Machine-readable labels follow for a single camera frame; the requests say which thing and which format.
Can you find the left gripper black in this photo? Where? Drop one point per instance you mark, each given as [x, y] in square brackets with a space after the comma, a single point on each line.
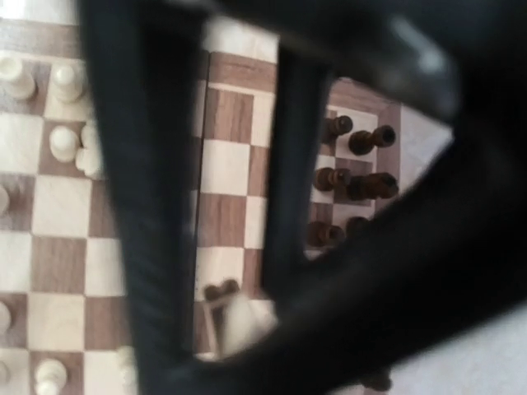
[445, 257]

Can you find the wooden chess board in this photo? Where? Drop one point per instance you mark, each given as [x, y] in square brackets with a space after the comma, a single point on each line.
[62, 294]

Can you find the white chess pawn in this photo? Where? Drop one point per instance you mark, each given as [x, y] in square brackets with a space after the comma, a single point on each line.
[15, 79]
[69, 82]
[51, 377]

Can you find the black chess pieces row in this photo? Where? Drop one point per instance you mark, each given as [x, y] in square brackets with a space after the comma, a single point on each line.
[353, 187]

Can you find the white chess bishop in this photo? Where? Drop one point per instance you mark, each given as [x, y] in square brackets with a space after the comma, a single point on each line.
[64, 144]

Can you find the white chess pawn lying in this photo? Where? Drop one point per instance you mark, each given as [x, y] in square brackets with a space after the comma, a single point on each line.
[51, 377]

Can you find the white chess pawn standing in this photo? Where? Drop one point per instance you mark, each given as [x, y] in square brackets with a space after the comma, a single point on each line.
[15, 79]

